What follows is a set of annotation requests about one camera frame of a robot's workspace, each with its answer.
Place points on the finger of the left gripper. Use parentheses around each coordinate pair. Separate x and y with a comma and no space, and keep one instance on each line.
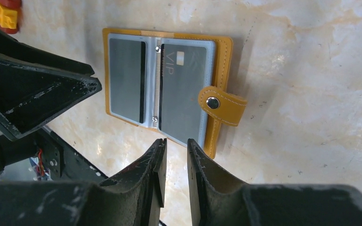
(33,95)
(20,51)

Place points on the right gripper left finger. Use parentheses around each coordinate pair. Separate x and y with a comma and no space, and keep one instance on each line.
(132,197)

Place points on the black VIP card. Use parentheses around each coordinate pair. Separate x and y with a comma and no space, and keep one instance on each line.
(186,69)

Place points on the grey card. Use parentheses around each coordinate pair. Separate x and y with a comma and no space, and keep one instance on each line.
(127,65)

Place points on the orange leather card holder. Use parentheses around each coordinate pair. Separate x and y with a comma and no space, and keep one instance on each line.
(221,107)

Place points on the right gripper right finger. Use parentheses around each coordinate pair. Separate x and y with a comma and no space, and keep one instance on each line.
(218,198)

